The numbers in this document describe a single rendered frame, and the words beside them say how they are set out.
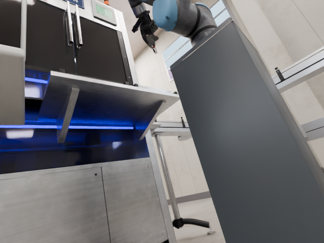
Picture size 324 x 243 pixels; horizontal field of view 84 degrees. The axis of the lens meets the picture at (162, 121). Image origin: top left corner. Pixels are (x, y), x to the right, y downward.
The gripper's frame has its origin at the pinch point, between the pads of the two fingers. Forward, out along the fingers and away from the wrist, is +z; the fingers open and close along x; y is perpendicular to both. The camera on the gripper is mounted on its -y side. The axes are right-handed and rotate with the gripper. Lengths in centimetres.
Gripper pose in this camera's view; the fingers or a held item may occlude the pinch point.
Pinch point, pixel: (152, 46)
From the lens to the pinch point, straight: 126.1
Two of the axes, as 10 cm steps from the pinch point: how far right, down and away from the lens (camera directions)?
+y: 8.0, 1.2, -5.8
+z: 3.8, 6.6, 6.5
